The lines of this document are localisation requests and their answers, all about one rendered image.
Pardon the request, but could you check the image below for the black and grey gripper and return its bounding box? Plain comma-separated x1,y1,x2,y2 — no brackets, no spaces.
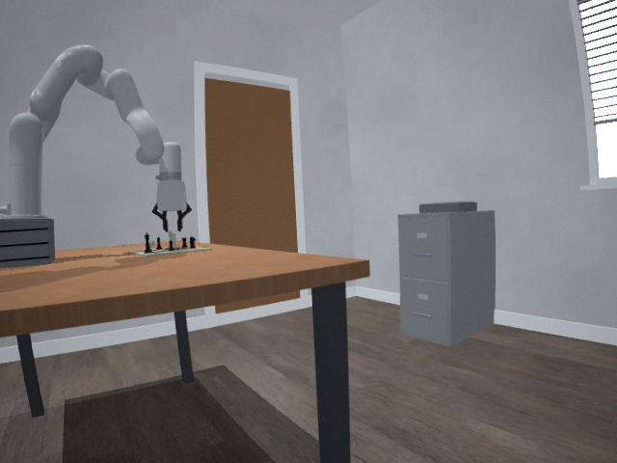
152,180,192,232

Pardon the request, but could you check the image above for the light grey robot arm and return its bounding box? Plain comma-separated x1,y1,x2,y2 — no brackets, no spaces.
0,45,181,219

